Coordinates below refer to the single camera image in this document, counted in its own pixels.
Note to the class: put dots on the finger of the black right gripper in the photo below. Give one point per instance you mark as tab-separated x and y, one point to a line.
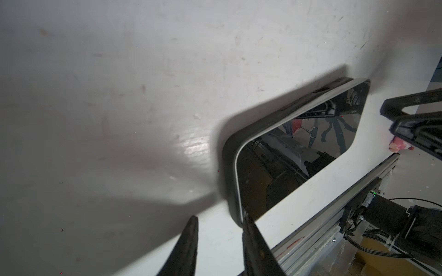
423	131
392	108

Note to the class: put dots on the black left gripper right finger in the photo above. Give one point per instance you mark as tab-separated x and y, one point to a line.
258	258

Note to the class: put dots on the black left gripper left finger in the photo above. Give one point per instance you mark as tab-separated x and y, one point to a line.
182	260

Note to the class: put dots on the white phone camera up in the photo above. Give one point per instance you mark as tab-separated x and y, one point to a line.
273	165

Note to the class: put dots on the black phone case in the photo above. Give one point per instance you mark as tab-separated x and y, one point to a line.
264	123

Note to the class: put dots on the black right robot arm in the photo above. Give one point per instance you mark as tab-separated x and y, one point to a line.
418	230

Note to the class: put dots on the pink small object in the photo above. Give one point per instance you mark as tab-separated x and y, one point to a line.
398	144

